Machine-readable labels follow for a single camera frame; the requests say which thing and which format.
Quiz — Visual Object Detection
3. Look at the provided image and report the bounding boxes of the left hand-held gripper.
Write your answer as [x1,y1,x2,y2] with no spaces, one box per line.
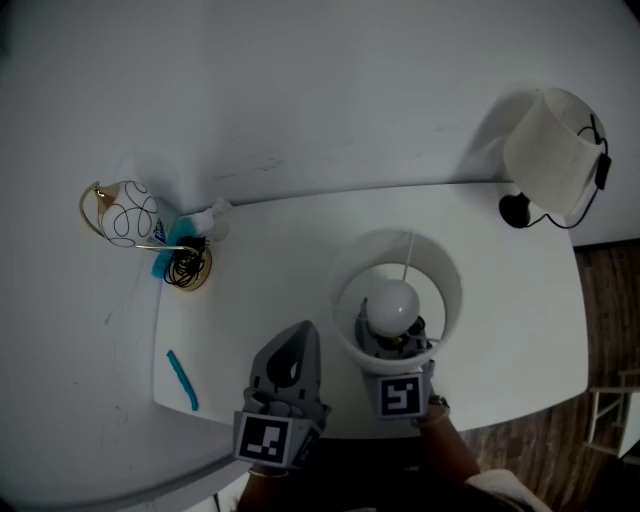
[232,319,333,472]

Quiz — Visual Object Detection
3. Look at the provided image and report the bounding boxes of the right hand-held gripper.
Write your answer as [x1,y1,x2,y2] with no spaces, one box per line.
[354,297,437,422]

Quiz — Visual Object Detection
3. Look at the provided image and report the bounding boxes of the white drum shade lamp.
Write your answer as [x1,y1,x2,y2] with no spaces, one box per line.
[329,228,463,376]

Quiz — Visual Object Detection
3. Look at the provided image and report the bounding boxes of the person's left forearm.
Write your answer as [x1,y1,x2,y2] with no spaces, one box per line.
[236,467,301,512]

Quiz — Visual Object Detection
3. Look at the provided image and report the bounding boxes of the person's right forearm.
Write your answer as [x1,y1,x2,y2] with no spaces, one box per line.
[413,399,482,489]

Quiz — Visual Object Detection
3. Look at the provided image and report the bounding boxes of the gold arc lamp patterned globe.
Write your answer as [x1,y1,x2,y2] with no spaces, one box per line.
[78,179,214,294]

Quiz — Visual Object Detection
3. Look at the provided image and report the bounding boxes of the beige shade black base lamp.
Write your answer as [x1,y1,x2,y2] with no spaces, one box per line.
[498,87,613,231]

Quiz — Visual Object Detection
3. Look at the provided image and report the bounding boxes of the white table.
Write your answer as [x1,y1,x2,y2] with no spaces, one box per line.
[152,181,590,441]

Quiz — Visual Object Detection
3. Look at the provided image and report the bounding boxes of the teal strip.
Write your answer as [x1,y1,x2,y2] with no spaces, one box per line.
[165,349,200,413]

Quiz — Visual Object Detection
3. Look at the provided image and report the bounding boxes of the teal cloth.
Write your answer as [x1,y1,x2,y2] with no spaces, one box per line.
[151,214,202,282]

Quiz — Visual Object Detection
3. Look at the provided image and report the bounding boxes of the person's light clothing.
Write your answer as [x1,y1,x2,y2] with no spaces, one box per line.
[463,468,554,512]

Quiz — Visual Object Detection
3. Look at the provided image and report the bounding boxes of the coiled black cable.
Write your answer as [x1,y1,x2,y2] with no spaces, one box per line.
[163,235,208,289]

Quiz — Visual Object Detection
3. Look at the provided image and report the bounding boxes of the white frame furniture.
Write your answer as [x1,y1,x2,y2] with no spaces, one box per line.
[581,368,640,459]

